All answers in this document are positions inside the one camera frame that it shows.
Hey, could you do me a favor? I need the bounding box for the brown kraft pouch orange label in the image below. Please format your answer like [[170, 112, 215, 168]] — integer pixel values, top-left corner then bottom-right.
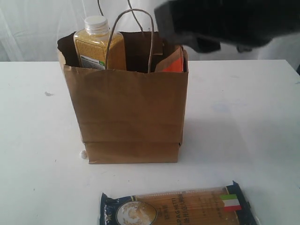
[[155, 46, 184, 73]]

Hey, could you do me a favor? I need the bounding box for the white paper ball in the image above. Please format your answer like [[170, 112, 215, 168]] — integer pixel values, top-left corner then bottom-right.
[[80, 150, 88, 159]]

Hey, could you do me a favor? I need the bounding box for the yellow grain container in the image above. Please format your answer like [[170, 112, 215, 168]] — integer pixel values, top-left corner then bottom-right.
[[74, 15, 127, 70]]

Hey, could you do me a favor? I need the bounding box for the blue spaghetti packet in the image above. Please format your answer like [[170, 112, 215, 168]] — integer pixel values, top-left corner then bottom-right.
[[99, 182, 257, 225]]

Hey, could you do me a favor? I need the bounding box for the brown paper bag with handles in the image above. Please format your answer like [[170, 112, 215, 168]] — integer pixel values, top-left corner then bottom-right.
[[57, 0, 189, 165]]

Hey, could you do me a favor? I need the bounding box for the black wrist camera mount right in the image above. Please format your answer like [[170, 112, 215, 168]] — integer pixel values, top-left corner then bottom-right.
[[154, 0, 300, 53]]

